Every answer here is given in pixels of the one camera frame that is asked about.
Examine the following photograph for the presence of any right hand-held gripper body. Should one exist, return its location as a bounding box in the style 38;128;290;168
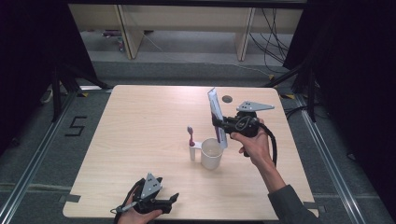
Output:
229;100;276;138

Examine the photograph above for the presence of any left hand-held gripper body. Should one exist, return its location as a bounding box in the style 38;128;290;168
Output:
131;173;173;216

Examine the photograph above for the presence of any bundle of black cables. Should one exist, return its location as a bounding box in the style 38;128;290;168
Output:
248;7;291;75

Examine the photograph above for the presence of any person's right hand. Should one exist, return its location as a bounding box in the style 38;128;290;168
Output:
230;119;276;169

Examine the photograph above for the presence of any black metal stand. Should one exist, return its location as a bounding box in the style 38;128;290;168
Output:
50;61;111;123
263;60;319;123

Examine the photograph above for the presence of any grey cable plug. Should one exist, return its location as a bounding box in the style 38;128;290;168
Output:
109;201;138;216

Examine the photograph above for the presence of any pink toothbrush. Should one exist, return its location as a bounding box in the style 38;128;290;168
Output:
186;125;196;147

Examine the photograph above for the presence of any white cup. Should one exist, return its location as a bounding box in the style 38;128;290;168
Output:
188;137;225;171

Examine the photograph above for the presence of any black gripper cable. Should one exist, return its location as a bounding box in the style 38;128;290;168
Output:
257;122;278;168
113;178;146;223

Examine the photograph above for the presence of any small clutter under desk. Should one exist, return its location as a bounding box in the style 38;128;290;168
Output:
101;29;126;52

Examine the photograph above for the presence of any person's left hand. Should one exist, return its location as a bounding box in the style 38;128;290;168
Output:
117;198;163;224

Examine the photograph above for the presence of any beige wooden desk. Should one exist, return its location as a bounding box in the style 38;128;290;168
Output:
68;4;304;62

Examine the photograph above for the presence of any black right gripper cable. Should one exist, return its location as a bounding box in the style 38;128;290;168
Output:
257;122;278;168

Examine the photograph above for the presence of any aluminium floor rail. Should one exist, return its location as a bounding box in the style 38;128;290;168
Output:
294;93;366;224
0;92;78;224

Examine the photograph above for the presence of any black floor cable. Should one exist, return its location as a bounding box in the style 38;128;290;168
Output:
284;105;310;121

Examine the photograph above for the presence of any white toothpaste tube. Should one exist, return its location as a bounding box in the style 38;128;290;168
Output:
206;87;229;149

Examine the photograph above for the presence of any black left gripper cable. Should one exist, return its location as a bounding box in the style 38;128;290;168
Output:
113;178;146;223

